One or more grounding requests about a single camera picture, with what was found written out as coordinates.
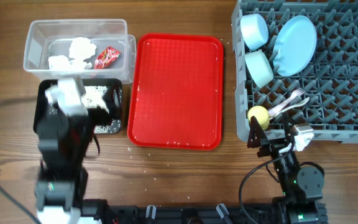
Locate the red snack wrapper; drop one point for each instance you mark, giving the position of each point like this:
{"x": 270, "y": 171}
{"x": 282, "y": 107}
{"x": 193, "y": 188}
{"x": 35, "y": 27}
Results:
{"x": 106, "y": 57}

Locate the mint green bowl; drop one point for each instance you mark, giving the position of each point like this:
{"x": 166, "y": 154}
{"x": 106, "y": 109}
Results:
{"x": 259, "y": 68}

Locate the red serving tray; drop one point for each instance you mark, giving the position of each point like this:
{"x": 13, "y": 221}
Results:
{"x": 177, "y": 92}

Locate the food scraps and rice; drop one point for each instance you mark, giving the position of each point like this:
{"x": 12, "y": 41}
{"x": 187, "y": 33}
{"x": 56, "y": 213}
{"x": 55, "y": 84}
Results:
{"x": 92, "y": 99}

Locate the yellow plastic cup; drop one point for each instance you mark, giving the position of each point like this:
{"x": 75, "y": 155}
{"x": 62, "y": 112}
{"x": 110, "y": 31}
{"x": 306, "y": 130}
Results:
{"x": 261, "y": 114}

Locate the light blue bowl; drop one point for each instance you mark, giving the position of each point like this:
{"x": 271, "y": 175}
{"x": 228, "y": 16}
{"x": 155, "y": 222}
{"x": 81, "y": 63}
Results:
{"x": 254, "y": 31}

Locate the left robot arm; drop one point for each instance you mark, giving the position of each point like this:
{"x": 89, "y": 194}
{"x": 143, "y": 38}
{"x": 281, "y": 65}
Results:
{"x": 61, "y": 185}

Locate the white plastic spoon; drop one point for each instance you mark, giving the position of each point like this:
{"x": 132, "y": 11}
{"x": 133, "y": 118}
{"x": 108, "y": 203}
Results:
{"x": 302, "y": 103}

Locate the large light blue plate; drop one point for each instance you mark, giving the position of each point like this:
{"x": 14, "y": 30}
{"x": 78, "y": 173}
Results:
{"x": 294, "y": 46}

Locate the white napkin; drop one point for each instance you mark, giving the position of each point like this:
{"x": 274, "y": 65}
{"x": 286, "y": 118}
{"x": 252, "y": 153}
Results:
{"x": 81, "y": 49}

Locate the clear plastic bin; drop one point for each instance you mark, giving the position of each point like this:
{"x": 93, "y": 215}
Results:
{"x": 48, "y": 38}

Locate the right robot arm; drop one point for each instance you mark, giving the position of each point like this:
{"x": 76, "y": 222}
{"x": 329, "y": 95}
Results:
{"x": 301, "y": 183}

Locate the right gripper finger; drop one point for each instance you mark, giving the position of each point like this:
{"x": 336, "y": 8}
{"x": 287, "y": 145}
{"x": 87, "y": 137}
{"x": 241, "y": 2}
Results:
{"x": 257, "y": 136}
{"x": 288, "y": 123}

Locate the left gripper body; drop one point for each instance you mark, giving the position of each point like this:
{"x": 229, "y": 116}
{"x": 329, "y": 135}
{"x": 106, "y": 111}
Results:
{"x": 84, "y": 126}

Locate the grey dishwasher rack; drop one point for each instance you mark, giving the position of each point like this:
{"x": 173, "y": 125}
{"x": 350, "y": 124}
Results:
{"x": 329, "y": 81}

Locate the black plastic tray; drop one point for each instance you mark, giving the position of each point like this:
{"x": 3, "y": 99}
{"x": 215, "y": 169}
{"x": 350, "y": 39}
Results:
{"x": 113, "y": 98}

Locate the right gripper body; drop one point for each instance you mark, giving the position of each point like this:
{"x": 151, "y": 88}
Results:
{"x": 273, "y": 147}

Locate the white plastic fork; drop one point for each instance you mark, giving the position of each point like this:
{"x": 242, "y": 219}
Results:
{"x": 298, "y": 92}

